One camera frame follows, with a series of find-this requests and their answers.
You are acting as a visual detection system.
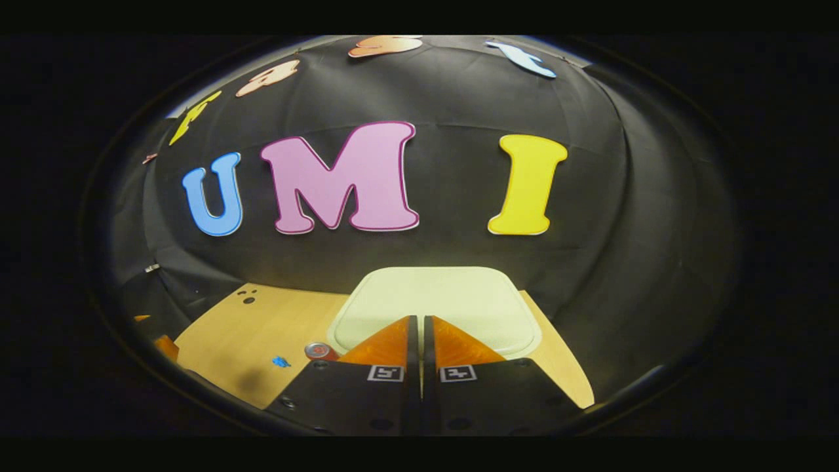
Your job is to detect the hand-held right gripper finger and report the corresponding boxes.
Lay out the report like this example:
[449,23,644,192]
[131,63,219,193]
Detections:
[423,315,584,437]
[265,315,421,437]

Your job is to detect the pale green lidded garbage bin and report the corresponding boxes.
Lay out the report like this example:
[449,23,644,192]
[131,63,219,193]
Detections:
[326,266,543,360]

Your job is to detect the black backdrop cloth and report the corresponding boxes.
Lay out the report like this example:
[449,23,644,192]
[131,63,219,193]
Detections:
[108,36,738,401]

